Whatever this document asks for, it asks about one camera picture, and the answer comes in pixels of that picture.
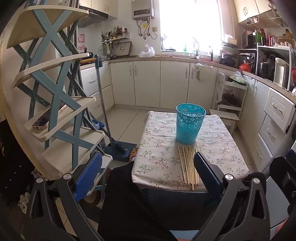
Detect cream kitchen base cabinets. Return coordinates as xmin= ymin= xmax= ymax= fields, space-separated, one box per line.
xmin=80 ymin=54 xmax=296 ymax=167

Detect red plastic bag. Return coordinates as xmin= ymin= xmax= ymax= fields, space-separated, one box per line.
xmin=239 ymin=61 xmax=252 ymax=73

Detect white counter rack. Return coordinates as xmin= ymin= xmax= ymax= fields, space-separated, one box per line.
xmin=255 ymin=43 xmax=296 ymax=91

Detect chrome arched faucet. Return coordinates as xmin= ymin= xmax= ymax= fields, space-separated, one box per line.
xmin=191 ymin=37 xmax=199 ymax=58

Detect wall utensil rack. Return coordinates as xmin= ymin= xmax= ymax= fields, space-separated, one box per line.
xmin=101 ymin=27 xmax=130 ymax=59

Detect teal perforated plastic basket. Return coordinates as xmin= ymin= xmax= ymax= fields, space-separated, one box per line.
xmin=176 ymin=103 xmax=207 ymax=145

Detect white hanging basket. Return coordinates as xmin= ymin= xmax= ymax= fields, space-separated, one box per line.
xmin=266 ymin=5 xmax=287 ymax=26

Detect white plastic bag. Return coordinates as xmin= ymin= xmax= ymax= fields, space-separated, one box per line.
xmin=138 ymin=44 xmax=155 ymax=58

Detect kitchen window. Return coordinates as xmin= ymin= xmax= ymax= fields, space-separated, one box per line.
xmin=159 ymin=0 xmax=223 ymax=52

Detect smartphone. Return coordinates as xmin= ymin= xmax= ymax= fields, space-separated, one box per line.
xmin=32 ymin=105 xmax=67 ymax=131

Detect pink wall stickers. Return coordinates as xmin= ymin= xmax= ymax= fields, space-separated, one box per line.
xmin=78 ymin=32 xmax=86 ymax=52

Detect bunch of wooden chopsticks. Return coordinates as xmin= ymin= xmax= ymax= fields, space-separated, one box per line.
xmin=178 ymin=146 xmax=200 ymax=191

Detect brown patterned cloth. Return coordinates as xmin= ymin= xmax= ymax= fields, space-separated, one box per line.
xmin=128 ymin=148 xmax=139 ymax=163

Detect black kettle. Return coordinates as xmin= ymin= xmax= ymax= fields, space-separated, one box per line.
xmin=258 ymin=61 xmax=274 ymax=79

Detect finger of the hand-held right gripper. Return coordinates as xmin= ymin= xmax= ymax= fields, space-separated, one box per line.
xmin=269 ymin=149 xmax=296 ymax=202

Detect narrow white cart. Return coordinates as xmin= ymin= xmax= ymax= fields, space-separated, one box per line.
xmin=214 ymin=72 xmax=248 ymax=116

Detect person's dark trousers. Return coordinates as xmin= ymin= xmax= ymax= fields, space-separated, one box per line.
xmin=97 ymin=161 xmax=218 ymax=241

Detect cream wall cabinets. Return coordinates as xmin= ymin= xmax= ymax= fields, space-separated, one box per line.
xmin=79 ymin=0 xmax=118 ymax=20
xmin=233 ymin=0 xmax=275 ymax=24

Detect range hood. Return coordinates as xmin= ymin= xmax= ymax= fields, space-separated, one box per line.
xmin=77 ymin=5 xmax=109 ymax=28

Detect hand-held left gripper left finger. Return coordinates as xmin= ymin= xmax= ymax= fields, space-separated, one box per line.
xmin=24 ymin=152 xmax=109 ymax=241

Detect silver small appliance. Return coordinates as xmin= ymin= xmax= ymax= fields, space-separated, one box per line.
xmin=240 ymin=29 xmax=257 ymax=49

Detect black wok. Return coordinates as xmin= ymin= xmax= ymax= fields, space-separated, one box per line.
xmin=218 ymin=93 xmax=241 ymax=107

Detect pale cutting board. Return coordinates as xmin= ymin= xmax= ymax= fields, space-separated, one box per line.
xmin=113 ymin=42 xmax=133 ymax=57

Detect black toaster oven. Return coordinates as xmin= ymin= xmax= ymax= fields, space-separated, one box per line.
xmin=238 ymin=49 xmax=257 ymax=75

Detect bag of green vegetables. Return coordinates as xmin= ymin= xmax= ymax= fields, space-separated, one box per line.
xmin=228 ymin=71 xmax=247 ymax=85

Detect blue shopping bag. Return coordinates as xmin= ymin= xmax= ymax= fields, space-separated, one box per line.
xmin=91 ymin=119 xmax=105 ymax=130

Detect wire hanging basket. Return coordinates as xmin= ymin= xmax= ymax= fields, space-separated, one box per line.
xmin=246 ymin=16 xmax=267 ymax=29

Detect white electric kettle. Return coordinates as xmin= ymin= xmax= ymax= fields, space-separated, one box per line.
xmin=273 ymin=57 xmax=290 ymax=90

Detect white hanging trash bin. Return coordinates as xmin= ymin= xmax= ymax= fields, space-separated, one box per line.
xmin=194 ymin=63 xmax=213 ymax=82

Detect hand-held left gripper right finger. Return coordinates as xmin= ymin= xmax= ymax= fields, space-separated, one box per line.
xmin=194 ymin=151 xmax=274 ymax=241

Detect white shoe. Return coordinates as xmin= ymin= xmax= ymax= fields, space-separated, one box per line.
xmin=18 ymin=192 xmax=30 ymax=214

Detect blue dustpan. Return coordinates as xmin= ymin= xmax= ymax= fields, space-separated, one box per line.
xmin=105 ymin=141 xmax=137 ymax=163

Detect silver water heater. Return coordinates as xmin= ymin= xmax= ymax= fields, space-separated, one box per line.
xmin=132 ymin=0 xmax=155 ymax=19

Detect cream and blue shelf rack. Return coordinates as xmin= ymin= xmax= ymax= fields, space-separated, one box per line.
xmin=0 ymin=5 xmax=114 ymax=207

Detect stack of pots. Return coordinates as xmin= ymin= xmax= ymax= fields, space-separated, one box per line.
xmin=219 ymin=43 xmax=239 ymax=67

